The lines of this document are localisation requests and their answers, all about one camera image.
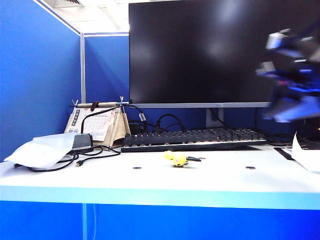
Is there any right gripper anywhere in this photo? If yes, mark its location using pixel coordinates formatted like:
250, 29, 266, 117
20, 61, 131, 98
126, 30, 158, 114
255, 27, 320, 97

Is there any yellow black pichu doll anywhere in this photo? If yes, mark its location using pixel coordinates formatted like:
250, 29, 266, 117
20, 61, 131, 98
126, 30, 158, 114
162, 150, 202, 168

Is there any black computer monitor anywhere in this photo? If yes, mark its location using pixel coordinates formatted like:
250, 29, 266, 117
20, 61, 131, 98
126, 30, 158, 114
128, 0, 320, 109

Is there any grey monitor stand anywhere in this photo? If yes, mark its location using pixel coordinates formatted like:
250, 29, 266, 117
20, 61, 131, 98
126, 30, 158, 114
206, 107, 225, 128

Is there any black device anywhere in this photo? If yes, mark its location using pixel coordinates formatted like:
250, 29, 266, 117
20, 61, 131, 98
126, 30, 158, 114
297, 119, 320, 151

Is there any white paper sheet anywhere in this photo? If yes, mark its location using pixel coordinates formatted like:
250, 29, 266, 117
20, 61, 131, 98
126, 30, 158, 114
291, 131, 320, 174

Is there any black mechanical keyboard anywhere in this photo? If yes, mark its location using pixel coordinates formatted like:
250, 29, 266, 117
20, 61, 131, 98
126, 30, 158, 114
121, 127, 268, 153

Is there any black power adapter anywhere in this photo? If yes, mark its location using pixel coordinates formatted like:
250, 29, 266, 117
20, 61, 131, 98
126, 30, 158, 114
127, 120, 145, 137

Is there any beige canvas calendar stand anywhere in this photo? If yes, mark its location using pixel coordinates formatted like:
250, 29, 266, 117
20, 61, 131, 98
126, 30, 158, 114
103, 106, 132, 148

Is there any wooden calendar rod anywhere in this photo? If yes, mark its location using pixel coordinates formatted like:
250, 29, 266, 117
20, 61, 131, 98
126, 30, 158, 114
70, 96, 131, 111

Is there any white desk calendar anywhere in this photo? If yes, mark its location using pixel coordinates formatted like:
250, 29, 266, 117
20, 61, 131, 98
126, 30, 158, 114
64, 107, 113, 142

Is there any grey black usb hub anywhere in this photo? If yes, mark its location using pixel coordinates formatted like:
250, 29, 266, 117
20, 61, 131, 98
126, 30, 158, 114
71, 133, 95, 152

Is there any white plastic bag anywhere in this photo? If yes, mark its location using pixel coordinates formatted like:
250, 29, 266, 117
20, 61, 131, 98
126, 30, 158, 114
4, 133, 77, 169

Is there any pale desk leg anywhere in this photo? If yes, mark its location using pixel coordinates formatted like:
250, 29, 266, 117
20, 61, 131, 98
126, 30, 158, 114
82, 203, 88, 240

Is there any black thin cable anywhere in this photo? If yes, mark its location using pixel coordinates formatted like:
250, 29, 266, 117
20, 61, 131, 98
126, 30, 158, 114
253, 107, 296, 147

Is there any black monitor cable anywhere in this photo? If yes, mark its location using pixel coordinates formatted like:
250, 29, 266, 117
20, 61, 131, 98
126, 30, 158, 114
209, 107, 227, 127

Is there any black arched cable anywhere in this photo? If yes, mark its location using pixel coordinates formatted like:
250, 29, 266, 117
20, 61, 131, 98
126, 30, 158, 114
153, 113, 188, 133

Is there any aluminium partition post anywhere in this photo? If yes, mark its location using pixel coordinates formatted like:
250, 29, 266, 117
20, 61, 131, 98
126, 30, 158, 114
80, 32, 86, 105

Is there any black cable with ferrite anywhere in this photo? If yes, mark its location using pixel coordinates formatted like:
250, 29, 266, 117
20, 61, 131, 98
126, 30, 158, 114
81, 104, 147, 136

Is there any black usb plug cable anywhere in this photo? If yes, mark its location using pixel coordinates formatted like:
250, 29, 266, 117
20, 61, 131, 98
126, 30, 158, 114
76, 146, 122, 168

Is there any black looped cable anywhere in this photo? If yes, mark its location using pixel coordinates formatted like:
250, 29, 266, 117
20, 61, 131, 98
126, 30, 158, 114
14, 149, 105, 173

